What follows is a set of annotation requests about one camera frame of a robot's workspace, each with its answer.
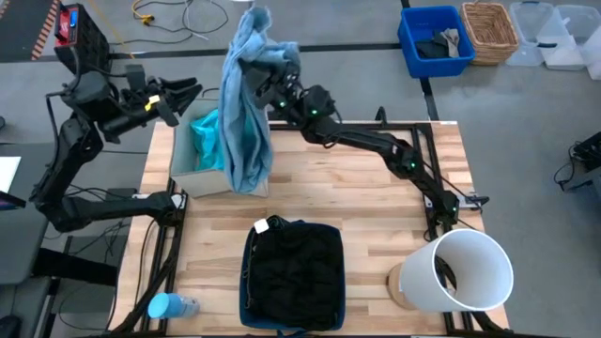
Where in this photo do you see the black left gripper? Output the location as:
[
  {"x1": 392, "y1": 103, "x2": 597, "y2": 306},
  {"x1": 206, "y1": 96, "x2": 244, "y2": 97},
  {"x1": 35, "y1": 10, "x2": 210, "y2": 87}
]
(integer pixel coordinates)
[{"x1": 122, "y1": 76, "x2": 204, "y2": 128}]

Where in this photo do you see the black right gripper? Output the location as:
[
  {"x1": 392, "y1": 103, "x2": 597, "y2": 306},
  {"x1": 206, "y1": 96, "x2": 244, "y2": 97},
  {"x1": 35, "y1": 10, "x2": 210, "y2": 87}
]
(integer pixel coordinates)
[{"x1": 241, "y1": 59, "x2": 301, "y2": 107}]

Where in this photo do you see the teal cloth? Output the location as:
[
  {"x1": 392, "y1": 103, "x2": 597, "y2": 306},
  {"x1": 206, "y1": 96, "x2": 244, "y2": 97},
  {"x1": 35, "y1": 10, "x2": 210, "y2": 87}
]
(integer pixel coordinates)
[{"x1": 190, "y1": 108, "x2": 227, "y2": 173}]

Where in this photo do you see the light blue cloth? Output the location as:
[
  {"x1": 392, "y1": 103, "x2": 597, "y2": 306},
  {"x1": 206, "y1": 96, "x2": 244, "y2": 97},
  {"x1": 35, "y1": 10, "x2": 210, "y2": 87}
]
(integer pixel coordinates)
[{"x1": 218, "y1": 5, "x2": 302, "y2": 196}]

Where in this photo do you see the black garment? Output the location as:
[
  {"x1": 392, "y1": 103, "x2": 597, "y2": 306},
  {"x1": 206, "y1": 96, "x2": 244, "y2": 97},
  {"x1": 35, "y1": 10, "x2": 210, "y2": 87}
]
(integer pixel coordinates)
[{"x1": 246, "y1": 214, "x2": 345, "y2": 332}]

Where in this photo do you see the white fabric storage box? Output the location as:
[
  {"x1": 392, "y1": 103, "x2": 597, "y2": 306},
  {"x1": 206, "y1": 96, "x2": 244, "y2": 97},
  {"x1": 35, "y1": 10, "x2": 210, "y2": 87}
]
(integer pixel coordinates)
[{"x1": 169, "y1": 98, "x2": 271, "y2": 199}]

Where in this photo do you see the red and black power unit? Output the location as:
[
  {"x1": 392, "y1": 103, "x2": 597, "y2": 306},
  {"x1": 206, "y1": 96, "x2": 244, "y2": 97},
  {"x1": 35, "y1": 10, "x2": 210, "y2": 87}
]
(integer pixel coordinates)
[{"x1": 54, "y1": 3, "x2": 112, "y2": 76}]

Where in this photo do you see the blue plastic tub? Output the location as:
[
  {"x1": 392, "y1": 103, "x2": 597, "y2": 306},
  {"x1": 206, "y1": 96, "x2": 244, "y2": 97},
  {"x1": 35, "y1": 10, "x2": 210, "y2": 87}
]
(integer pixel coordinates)
[{"x1": 397, "y1": 5, "x2": 477, "y2": 79}]

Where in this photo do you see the dark garment in tub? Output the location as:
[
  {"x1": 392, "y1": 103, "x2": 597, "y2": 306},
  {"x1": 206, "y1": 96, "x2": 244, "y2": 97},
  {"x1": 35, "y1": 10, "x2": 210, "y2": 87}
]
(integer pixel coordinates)
[{"x1": 415, "y1": 30, "x2": 451, "y2": 60}]

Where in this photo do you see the black mat with hazard stripes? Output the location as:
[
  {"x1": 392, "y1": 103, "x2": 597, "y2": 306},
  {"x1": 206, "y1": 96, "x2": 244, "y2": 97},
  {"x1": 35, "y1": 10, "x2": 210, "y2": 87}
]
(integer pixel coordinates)
[{"x1": 0, "y1": 0, "x2": 61, "y2": 62}]

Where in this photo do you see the grey garment in tub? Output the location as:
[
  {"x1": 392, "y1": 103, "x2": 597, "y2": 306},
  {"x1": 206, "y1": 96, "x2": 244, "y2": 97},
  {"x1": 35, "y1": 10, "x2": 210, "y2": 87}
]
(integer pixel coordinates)
[{"x1": 440, "y1": 27, "x2": 461, "y2": 58}]

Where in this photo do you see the white paper sheet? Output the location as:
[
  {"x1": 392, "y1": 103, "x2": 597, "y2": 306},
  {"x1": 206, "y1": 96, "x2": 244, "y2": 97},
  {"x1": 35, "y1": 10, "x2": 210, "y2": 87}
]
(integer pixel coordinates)
[{"x1": 0, "y1": 156, "x2": 23, "y2": 193}]

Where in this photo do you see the light blue spray bottle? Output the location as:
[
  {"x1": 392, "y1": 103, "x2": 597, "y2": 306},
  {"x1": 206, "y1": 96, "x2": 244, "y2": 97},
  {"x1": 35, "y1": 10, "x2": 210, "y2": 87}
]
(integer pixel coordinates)
[{"x1": 147, "y1": 291, "x2": 201, "y2": 320}]

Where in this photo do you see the grey desk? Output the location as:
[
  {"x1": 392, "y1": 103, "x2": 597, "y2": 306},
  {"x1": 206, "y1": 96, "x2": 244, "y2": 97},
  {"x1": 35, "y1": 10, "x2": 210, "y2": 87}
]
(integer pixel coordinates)
[{"x1": 0, "y1": 140, "x2": 53, "y2": 287}]

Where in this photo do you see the wicker basket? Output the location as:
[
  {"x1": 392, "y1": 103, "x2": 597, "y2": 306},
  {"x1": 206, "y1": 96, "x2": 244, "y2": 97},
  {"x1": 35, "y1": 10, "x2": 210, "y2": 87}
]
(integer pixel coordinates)
[{"x1": 459, "y1": 2, "x2": 520, "y2": 67}]

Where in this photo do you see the navy fabric bin white stripe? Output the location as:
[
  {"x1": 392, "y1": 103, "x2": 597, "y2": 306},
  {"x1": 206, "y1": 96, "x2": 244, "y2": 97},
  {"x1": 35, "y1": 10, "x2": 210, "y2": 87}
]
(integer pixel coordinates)
[{"x1": 238, "y1": 220, "x2": 347, "y2": 335}]

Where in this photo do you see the clear plastic container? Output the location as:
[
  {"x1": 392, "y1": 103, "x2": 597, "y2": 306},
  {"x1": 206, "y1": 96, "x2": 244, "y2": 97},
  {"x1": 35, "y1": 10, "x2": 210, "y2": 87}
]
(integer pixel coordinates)
[
  {"x1": 505, "y1": 1, "x2": 556, "y2": 68},
  {"x1": 536, "y1": 4, "x2": 591, "y2": 72},
  {"x1": 579, "y1": 27, "x2": 601, "y2": 81}
]

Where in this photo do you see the white cylindrical bucket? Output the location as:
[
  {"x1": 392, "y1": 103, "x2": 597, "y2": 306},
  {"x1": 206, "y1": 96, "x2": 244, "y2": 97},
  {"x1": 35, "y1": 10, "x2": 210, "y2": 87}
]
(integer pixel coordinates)
[{"x1": 387, "y1": 228, "x2": 515, "y2": 314}]

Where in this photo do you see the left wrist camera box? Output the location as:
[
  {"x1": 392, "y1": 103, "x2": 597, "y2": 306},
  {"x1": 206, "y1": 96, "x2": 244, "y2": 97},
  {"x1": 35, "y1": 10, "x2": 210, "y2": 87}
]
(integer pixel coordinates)
[{"x1": 125, "y1": 64, "x2": 147, "y2": 90}]

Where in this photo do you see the yellow cable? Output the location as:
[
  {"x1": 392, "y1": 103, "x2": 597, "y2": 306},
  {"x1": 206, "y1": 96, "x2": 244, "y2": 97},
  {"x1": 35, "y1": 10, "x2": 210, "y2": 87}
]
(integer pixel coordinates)
[{"x1": 131, "y1": 0, "x2": 157, "y2": 25}]

